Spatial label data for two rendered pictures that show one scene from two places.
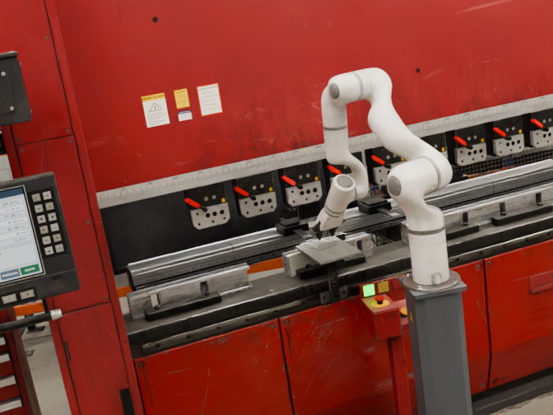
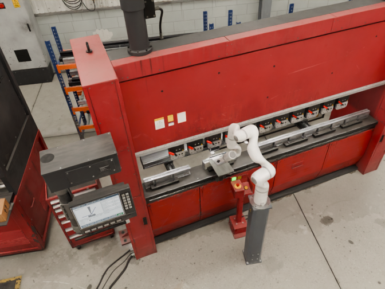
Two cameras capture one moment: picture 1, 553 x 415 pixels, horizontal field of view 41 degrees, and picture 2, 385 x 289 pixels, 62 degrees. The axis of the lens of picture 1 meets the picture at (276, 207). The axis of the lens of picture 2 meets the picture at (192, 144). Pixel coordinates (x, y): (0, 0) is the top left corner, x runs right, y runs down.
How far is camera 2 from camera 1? 1.55 m
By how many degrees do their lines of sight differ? 27
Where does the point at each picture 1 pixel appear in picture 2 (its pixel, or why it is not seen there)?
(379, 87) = (254, 136)
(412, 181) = (260, 182)
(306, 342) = (208, 192)
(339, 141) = (233, 143)
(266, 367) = (192, 200)
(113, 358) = (141, 210)
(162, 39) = (164, 98)
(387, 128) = (254, 156)
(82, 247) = (132, 181)
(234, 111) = (191, 120)
